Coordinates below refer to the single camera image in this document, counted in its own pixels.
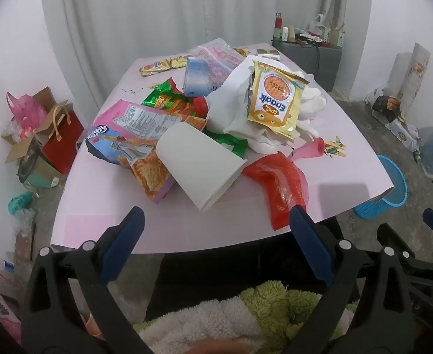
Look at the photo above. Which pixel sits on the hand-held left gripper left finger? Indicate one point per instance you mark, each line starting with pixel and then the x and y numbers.
pixel 122 245

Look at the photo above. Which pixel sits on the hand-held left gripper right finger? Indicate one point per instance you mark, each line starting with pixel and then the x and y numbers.
pixel 308 245

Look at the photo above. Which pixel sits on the blue mesh wastebasket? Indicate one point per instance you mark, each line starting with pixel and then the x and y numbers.
pixel 389 199

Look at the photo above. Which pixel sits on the red snack wrapper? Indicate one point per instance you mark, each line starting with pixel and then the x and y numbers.
pixel 279 188

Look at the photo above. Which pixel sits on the pink balloon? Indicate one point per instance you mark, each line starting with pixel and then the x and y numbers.
pixel 308 149

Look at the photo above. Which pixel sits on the white paper cup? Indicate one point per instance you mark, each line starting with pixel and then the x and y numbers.
pixel 198 162

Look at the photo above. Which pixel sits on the pink snack bag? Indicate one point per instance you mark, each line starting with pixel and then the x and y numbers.
pixel 135 118

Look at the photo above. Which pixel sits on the green snack packet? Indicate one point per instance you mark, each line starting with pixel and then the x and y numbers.
pixel 231 142

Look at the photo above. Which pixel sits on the yellow orange snack packet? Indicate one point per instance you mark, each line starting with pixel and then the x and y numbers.
pixel 275 99

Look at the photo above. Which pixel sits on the green red snack bag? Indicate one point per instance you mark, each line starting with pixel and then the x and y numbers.
pixel 168 99

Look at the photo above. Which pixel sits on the white plastic bag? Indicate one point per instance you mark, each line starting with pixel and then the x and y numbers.
pixel 231 103
pixel 373 96

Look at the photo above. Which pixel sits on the blue white box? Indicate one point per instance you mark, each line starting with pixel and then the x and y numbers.
pixel 198 77

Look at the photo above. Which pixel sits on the pink printed plastic package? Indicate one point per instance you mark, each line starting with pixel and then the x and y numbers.
pixel 220 57

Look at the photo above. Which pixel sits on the small green bottle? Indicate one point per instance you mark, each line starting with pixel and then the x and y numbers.
pixel 417 155

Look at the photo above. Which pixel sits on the black pants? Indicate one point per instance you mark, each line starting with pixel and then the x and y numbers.
pixel 220 265

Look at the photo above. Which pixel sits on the white printed carton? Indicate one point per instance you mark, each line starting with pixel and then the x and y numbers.
pixel 404 132

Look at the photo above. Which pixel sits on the teal gold gift bag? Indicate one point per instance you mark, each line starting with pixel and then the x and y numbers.
pixel 41 177

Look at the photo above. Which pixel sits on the teal plastic bag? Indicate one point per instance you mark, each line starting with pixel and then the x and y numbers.
pixel 21 202

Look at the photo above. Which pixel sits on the fuzzy green white robe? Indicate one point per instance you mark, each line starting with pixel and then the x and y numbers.
pixel 209 320

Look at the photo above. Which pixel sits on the red gift bag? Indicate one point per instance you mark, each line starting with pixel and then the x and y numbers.
pixel 61 143

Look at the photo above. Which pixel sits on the black orange snack bag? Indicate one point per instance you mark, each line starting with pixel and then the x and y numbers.
pixel 384 107

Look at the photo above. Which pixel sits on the crumpled white plastic bag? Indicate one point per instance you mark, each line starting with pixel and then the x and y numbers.
pixel 373 96

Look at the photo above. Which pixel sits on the cardboard box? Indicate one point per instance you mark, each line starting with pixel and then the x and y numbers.
pixel 17 151

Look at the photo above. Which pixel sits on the floral printed paper roll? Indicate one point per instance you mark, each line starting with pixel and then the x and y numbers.
pixel 419 73

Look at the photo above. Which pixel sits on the white paper roll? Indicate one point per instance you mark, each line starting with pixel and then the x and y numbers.
pixel 399 73

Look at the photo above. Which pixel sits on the pink plastic bag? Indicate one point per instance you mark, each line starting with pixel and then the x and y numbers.
pixel 26 112

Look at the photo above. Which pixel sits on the small yellow snack packet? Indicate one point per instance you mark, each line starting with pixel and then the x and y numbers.
pixel 153 69
pixel 179 62

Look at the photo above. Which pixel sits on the grey cabinet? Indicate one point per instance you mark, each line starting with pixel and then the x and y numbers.
pixel 327 66

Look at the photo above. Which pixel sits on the small white card box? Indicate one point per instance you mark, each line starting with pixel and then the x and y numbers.
pixel 268 54

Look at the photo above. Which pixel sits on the white green utensil holder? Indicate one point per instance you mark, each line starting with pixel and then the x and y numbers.
pixel 336 37

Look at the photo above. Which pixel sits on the golden snack packet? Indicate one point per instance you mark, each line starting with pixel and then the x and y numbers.
pixel 241 52

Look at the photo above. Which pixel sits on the red white object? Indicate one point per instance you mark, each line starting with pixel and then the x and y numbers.
pixel 316 38

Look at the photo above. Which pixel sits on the brown cardboard tube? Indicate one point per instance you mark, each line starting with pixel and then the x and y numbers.
pixel 292 34

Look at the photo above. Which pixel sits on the small white bottle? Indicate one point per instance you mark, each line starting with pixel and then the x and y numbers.
pixel 285 34

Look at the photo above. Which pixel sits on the red green bottle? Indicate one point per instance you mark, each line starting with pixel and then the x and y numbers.
pixel 278 22

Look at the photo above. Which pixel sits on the white curtain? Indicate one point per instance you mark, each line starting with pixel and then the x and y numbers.
pixel 128 14

